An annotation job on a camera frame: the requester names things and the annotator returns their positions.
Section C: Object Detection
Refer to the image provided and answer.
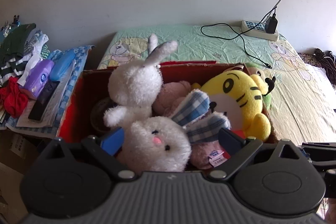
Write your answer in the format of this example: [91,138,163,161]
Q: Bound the white bunny grey ears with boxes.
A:
[103,34,178,128]

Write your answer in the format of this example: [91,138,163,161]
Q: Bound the pink teddy bear plush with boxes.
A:
[153,81,231,169]

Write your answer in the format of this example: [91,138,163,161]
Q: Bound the blue checkered cloth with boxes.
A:
[1,46,93,138]

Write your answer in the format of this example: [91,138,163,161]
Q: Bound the red cardboard box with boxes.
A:
[56,60,279,146]

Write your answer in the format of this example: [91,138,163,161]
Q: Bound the red cloth bundle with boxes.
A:
[0,77,29,118]

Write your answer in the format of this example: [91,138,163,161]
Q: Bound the black charger adapter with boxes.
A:
[265,12,278,34]

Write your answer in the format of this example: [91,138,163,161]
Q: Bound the white bunny plaid ears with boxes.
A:
[116,89,232,172]

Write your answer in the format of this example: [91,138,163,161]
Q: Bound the white paper sheets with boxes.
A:
[16,61,76,128]

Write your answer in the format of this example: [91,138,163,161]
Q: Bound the yellow tiger plush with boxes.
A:
[191,70,271,141]

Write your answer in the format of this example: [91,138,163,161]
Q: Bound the dark green striped garment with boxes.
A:
[1,23,36,79]

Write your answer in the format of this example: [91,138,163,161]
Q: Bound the green frog plush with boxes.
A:
[245,63,276,109]

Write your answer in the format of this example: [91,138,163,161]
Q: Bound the black remote control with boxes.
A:
[28,81,60,122]

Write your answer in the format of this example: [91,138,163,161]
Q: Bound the white power strip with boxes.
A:
[240,20,280,42]

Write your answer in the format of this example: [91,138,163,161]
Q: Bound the green cartoon bed sheet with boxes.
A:
[98,25,335,144]

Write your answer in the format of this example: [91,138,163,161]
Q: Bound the purple tissue pack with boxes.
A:
[23,59,54,100]

